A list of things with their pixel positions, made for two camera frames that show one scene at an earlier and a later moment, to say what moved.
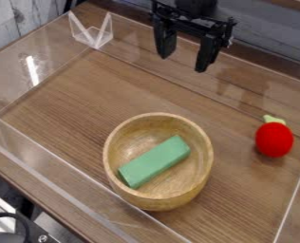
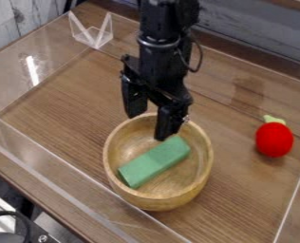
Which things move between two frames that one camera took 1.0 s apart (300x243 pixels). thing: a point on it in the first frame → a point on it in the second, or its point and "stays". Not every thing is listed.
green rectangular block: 143,166 stays
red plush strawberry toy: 274,138 stays
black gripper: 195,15 → 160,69
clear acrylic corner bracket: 91,36 stays
